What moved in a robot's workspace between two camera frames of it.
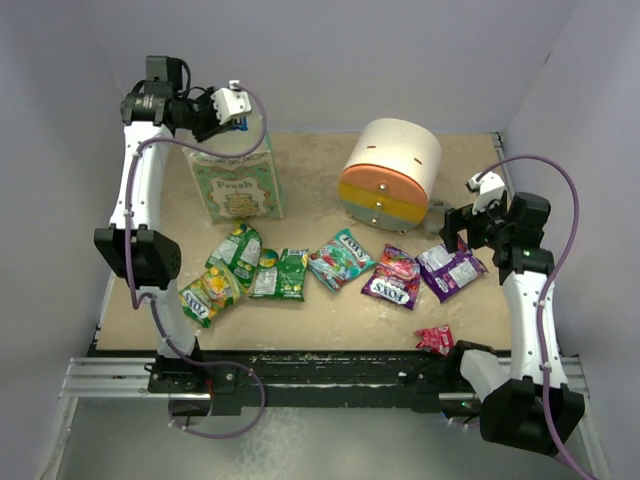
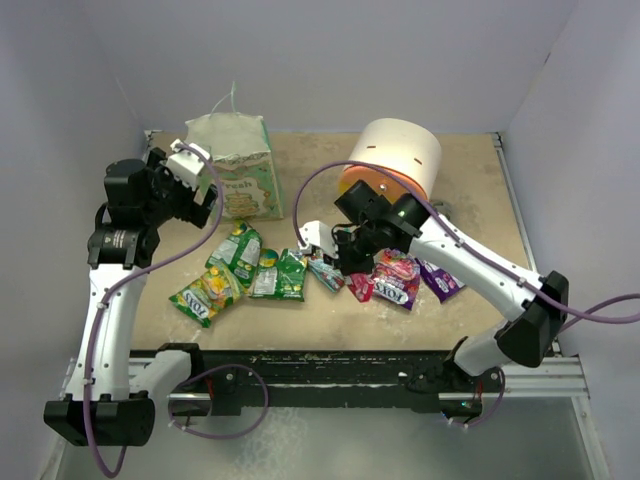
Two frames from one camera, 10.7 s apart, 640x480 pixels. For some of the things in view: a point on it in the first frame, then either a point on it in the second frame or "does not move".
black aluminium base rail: [304, 379] does not move
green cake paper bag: [237, 188] does not move
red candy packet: [438, 339] to [362, 286]
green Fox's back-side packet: [240, 252] does not move
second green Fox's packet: [280, 275] does not move
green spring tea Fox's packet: [202, 297] does not move
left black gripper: [214, 127] to [158, 173]
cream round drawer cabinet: [390, 175] does not move
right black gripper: [457, 220] to [343, 263]
